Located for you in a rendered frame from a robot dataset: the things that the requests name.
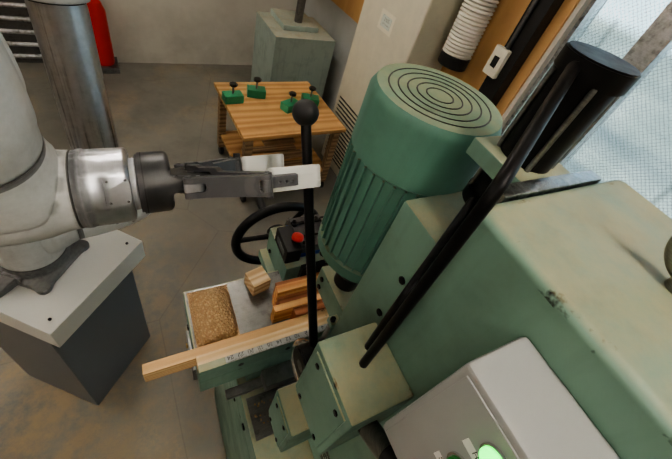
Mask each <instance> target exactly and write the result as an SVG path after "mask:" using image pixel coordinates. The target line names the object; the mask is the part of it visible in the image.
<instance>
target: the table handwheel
mask: <svg viewBox="0 0 672 459"><path fill-rule="evenodd" d="M286 211H298V212H297V213H296V214H295V215H294V216H293V217H292V218H297V217H301V216H302V215H303V214H304V203H301V202H281V203H276V204H272V205H269V206H267V207H264V208H262V209H260V210H258V211H256V212H254V213H253V214H251V215H250V216H248V217H247V218H246V219H245V220H243V221H242V222H241V223H240V225H239V226H238V227H237V228H236V230H235V232H234V233H233V236H232V239H231V248H232V252H233V253H234V255H235V256H236V257H237V258H238V259H240V260H241V261H243V262H246V263H249V264H257V265H261V262H260V259H259V256H253V255H250V254H247V253H245V252H244V251H243V250H242V248H241V243H245V242H251V241H258V240H266V239H268V237H269V232H270V228H273V227H279V226H285V225H282V224H275V225H273V226H271V227H270V228H269V229H268V230H267V234H262V235H256V236H248V237H243V235H244V234H245V233H246V231H247V230H248V229H249V228H250V227H252V226H253V225H254V224H255V223H257V222H258V221H260V220H262V219H264V218H266V217H268V216H270V215H273V214H276V213H280V212H286Z"/></svg>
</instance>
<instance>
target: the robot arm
mask: <svg viewBox="0 0 672 459"><path fill-rule="evenodd" d="M24 1H25V4H26V7H27V10H28V14H29V17H30V20H31V23H32V26H33V30H34V33H35V36H36V39H37V42H38V46H39V49H40V52H41V55H42V58H43V61H44V65H45V68H46V71H47V74H48V77H49V81H50V84H51V87H52V90H53V93H54V97H55V100H56V103H57V106H58V109H59V113H60V116H61V119H62V122H63V125H64V129H65V132H66V135H67V138H68V141H69V145H70V148H71V150H58V149H55V148H54V147H53V146H52V145H51V144H50V143H49V142H48V141H47V140H46V139H45V138H44V137H43V136H42V135H41V133H40V130H39V128H38V125H37V118H36V114H35V111H34V108H33V106H32V103H31V101H30V98H29V96H28V93H27V91H26V84H25V81H24V78H23V76H22V73H21V70H20V68H19V66H18V64H17V62H16V60H15V57H14V55H13V53H12V51H11V49H10V48H9V46H8V44H7V42H6V40H5V39H4V37H3V35H2V34H1V32H0V298H1V297H3V296H4V295H6V294H7V293H8V292H10V291H11V290H12V289H14V288H15V287H16V286H22V287H25V288H28V289H31V290H33V291H35V292H36V293H37V294H39V295H46V294H48V293H50V292H51V291H52V289H53V287H54V285H55V283H56V282H57V280H58V279H59V278H60V277H61V276H62V275H63V274H64V273H65V271H66V270H67V269H68V268H69V267H70V266H71V265H72V264H73V262H74V261H75V260H76V259H77V258H78V257H79V256H80V255H81V254H82V253H83V252H85V251H87V250H88V249H89V247H90V245H89V242H88V241H86V240H80V239H84V238H87V237H92V236H97V235H100V234H104V233H108V232H111V231H114V230H117V229H120V228H123V227H126V226H129V225H131V224H134V223H136V222H138V221H140V220H142V219H144V218H145V217H147V216H148V215H149V214H151V213H156V212H163V211H171V210H173V209H174V207H175V199H174V194H175V193H180V194H182V193H184V194H185V199H187V200H193V199H201V198H227V197H267V199H272V198H274V195H273V192H281V191H290V190H298V189H306V188H314V187H320V186H321V176H320V165H319V164H310V165H299V166H287V167H284V155H283V154H270V155H256V156H242V157H240V153H233V157H231V156H229V157H226V158H219V159H212V160H204V161H197V162H190V161H189V162H184V163H176V164H173V165H174V168H172V169H170V164H169V159H168V156H167V154H166V153H165V152H164V151H150V152H136V154H133V158H128V154H127V151H126V149H125V148H123V147H118V144H117V139H116V134H115V130H114V125H113V121H112V116H111V112H110V107H109V103H108V98H107V94H106V89H105V85H104V80H103V73H102V68H101V64H100V59H99V55H98V50H97V45H96V41H95V36H94V32H93V27H92V23H91V18H90V14H89V9H88V6H87V3H89V2H90V1H91V0H24ZM260 180H261V182H262V187H261V186H260Z"/></svg>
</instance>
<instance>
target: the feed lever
mask: <svg viewBox="0 0 672 459"><path fill-rule="evenodd" d="M292 116H293V119H294V120H295V122H296V123H297V124H299V125H301V147H302V165H310V164H313V163H312V131H311V125H313V124H314V123H315V122H316V121H317V119H318V117H319V109H318V107H317V105H316V104H315V102H313V101H312V100H310V99H301V100H299V101H297V102H296V103H295V104H294V106H293V109H292ZM303 198H304V223H305V249H306V274H307V300H308V325H309V341H308V342H305V343H303V344H300V345H297V346H295V349H294V351H293V358H294V364H295V368H296V371H297V374H298V377H300V376H301V374H302V372H303V370H304V368H305V366H306V364H307V362H308V360H309V358H310V356H311V355H312V353H313V351H314V349H315V347H316V345H317V343H318V342H319V341H322V340H325V338H324V337H320V338H318V323H317V291H316V259H315V227H314V195H313V188H306V189H303Z"/></svg>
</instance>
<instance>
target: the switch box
mask: <svg viewBox="0 0 672 459"><path fill-rule="evenodd" d="M384 430H385V433H386V435H387V437H388V439H389V441H390V444H391V446H392V448H393V450H394V453H395V455H396V457H397V459H436V457H435V455H434V452H437V451H440V453H441V455H442V457H443V459H446V457H447V454H448V453H449V452H451V451H456V452H458V453H459V454H461V455H462V456H463V457H464V459H472V458H471V457H470V455H469V453H468V451H467V449H466V448H465V446H464V444H463V442H462V440H464V439H467V438H469V439H470V441H471V443H472V444H473V446H474V448H475V450H476V452H477V453H478V455H479V448H480V445H481V444H482V443H484V442H490V443H492V444H494V445H495V446H496V447H498V448H499V449H500V451H501V452H502V453H503V455H504V456H505V458H506V459H620V458H619V456H618V455H617V454H616V452H615V451H614V450H613V448H612V447H611V446H610V444H609V443H608V442H607V441H606V439H605V438H604V437H603V435H602V434H601V433H600V431H599V430H598V429H597V428H596V426H595V425H594V424H593V422H592V421H591V420H590V418H589V417H588V416H587V414H586V413H585V412H584V411H583V409H582V408H581V407H580V405H579V404H578V403H577V401H576V400H575V399H574V397H573V396H572V395H571V394H570V392H569V391H568V390H567V388H566V387H565V386H564V384H563V383H562V382H561V381H560V379H559V378H558V377H557V375H556V374H555V373H554V371H553V370H552V369H551V367H550V366H549V365H548V364H547V362H546V361H545V360H544V358H543V357H542V356H541V354H540V353H539V352H538V351H537V349H536V348H535V347H534V345H533V344H532V343H531V341H530V340H529V339H528V338H526V337H520V338H518V339H515V340H513V341H511V342H509V343H507V344H505V345H503V346H501V347H499V348H497V349H495V350H493V351H491V352H489V353H487V354H484V355H482V356H480V357H478V358H476V359H474V360H472V361H470V362H468V363H467V364H465V365H464V366H463V367H461V368H460V369H458V370H457V371H456V372H454V373H453V374H452V375H450V376H449V377H447V378H446V379H445V380H443V381H442V382H440V383H439V384H438V385H436V386H435V387H434V388H432V389H431V390H429V391H428V392H427V393H425V394H424V395H422V396H421V397H420V398H418V399H417V400H416V401H414V402H413V403H411V404H410V405H409V406H407V407H406V408H405V409H403V410H402V411H400V412H399V413H398V414H396V415H395V416H393V417H392V418H391V419H389V420H388V421H387V422H385V424H384Z"/></svg>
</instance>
